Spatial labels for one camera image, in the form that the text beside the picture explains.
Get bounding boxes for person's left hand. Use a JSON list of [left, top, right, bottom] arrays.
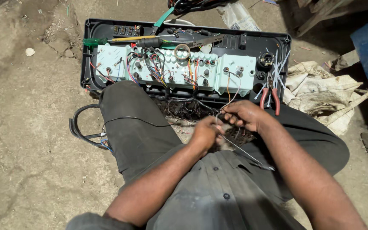
[[190, 116, 226, 153]]

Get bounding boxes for person's right hand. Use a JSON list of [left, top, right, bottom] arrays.
[[221, 100, 266, 133]]

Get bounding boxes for thin metal rod tool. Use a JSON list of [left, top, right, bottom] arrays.
[[217, 127, 276, 172]]

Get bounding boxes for thin grey brown wires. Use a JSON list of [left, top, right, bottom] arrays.
[[215, 71, 243, 129]]

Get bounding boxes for person's grey shirt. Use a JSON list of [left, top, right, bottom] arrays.
[[65, 148, 306, 230]]

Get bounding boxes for wide pale green gauge housing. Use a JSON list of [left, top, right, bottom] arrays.
[[128, 46, 219, 91]]

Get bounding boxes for person's dark grey trousers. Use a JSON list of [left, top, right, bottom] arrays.
[[99, 80, 351, 205]]

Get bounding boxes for grey saw blade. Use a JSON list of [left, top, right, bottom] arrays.
[[189, 34, 225, 49]]

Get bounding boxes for clear tape roll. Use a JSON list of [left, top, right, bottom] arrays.
[[174, 43, 191, 60]]

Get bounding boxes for black instrument panel housing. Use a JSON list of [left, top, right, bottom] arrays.
[[80, 18, 292, 104]]

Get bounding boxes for dirty beige sack cloth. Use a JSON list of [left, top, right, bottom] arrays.
[[282, 60, 368, 137]]

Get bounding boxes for clear plastic bag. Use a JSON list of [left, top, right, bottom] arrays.
[[216, 2, 262, 32]]

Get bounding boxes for white bowl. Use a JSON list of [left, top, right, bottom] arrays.
[[163, 19, 196, 27]]

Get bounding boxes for small pale green gauge housing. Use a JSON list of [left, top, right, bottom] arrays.
[[95, 43, 131, 82]]

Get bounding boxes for wooden planks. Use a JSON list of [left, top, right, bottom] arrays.
[[295, 0, 368, 38]]

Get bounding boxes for tangle of black wires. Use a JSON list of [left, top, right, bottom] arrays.
[[152, 95, 255, 149]]

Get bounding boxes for red handled pliers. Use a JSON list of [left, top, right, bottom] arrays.
[[259, 72, 281, 116]]

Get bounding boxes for thin black cable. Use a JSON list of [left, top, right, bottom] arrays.
[[103, 116, 172, 129]]

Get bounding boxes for black round ignition switch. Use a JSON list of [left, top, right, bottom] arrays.
[[256, 52, 275, 70]]

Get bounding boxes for bundle of white cable ties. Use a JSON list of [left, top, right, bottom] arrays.
[[254, 49, 292, 108]]

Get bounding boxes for black handled tool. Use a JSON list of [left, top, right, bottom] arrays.
[[135, 37, 193, 49]]

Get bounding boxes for teal handled cutter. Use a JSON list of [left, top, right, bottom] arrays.
[[151, 7, 175, 35]]

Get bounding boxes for bundle of dark wires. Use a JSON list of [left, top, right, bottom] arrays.
[[167, 0, 239, 15]]

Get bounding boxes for thick black cable loop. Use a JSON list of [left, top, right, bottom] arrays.
[[69, 103, 114, 153]]

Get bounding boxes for green handled screwdriver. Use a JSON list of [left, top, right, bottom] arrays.
[[82, 34, 175, 47]]

